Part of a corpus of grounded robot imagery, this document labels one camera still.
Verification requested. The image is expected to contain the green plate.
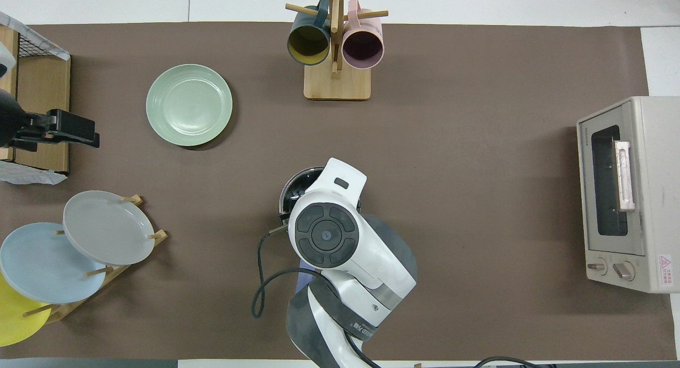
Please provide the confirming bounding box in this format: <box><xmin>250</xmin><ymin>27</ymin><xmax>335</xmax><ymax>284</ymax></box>
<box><xmin>146</xmin><ymin>64</ymin><xmax>233</xmax><ymax>147</ymax></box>

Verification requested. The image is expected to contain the white crumpled paper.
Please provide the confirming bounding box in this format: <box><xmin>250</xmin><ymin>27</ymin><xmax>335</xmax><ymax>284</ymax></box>
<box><xmin>0</xmin><ymin>161</ymin><xmax>68</xmax><ymax>185</ymax></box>

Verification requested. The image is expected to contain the black wire basket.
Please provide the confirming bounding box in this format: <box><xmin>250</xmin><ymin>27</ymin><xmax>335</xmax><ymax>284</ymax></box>
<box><xmin>0</xmin><ymin>31</ymin><xmax>71</xmax><ymax>61</ymax></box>

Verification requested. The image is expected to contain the wooden plate rack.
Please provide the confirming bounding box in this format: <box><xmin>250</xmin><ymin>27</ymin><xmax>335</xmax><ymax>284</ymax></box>
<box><xmin>21</xmin><ymin>194</ymin><xmax>168</xmax><ymax>324</ymax></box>

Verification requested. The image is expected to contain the grey plate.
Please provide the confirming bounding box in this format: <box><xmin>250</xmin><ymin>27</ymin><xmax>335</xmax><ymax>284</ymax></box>
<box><xmin>63</xmin><ymin>191</ymin><xmax>156</xmax><ymax>266</ymax></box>

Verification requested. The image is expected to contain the beige toaster oven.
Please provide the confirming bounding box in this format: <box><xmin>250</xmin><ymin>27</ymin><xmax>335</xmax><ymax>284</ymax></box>
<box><xmin>576</xmin><ymin>96</ymin><xmax>680</xmax><ymax>294</ymax></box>

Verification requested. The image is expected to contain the dark blue pot purple handle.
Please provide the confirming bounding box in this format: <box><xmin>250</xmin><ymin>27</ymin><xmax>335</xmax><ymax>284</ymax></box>
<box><xmin>278</xmin><ymin>167</ymin><xmax>363</xmax><ymax>295</ymax></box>

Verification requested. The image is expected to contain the brown table mat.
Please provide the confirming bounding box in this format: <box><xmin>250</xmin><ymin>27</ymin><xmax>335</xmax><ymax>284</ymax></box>
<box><xmin>0</xmin><ymin>22</ymin><xmax>678</xmax><ymax>361</ymax></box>

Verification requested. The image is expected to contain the teal mug yellow inside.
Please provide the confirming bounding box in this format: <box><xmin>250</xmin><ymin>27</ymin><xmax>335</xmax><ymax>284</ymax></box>
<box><xmin>287</xmin><ymin>0</ymin><xmax>331</xmax><ymax>66</ymax></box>

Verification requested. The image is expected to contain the white patterned paper sheet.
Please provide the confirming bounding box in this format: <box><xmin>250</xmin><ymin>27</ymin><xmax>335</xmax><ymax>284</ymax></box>
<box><xmin>0</xmin><ymin>11</ymin><xmax>71</xmax><ymax>61</ymax></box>

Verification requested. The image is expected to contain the yellow plate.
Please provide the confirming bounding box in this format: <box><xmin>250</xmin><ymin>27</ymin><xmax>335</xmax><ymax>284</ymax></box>
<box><xmin>0</xmin><ymin>272</ymin><xmax>52</xmax><ymax>347</ymax></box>

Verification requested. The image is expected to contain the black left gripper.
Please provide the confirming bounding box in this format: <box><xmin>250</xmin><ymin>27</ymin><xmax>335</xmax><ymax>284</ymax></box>
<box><xmin>0</xmin><ymin>89</ymin><xmax>100</xmax><ymax>149</ymax></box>

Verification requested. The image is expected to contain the wooden mug tree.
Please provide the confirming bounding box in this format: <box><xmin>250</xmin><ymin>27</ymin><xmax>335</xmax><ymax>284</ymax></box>
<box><xmin>285</xmin><ymin>0</ymin><xmax>389</xmax><ymax>101</ymax></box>

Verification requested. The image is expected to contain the light blue plate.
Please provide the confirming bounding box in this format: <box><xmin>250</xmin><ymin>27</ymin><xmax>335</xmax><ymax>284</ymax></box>
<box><xmin>0</xmin><ymin>222</ymin><xmax>107</xmax><ymax>305</ymax></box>

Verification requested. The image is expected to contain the pink mug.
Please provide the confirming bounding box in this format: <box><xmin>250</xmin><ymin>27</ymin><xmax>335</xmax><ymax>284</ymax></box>
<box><xmin>342</xmin><ymin>0</ymin><xmax>384</xmax><ymax>70</ymax></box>

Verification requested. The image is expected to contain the brown wooden board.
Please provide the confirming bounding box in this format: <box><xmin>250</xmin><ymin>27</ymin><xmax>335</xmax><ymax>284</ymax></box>
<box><xmin>15</xmin><ymin>55</ymin><xmax>71</xmax><ymax>175</ymax></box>

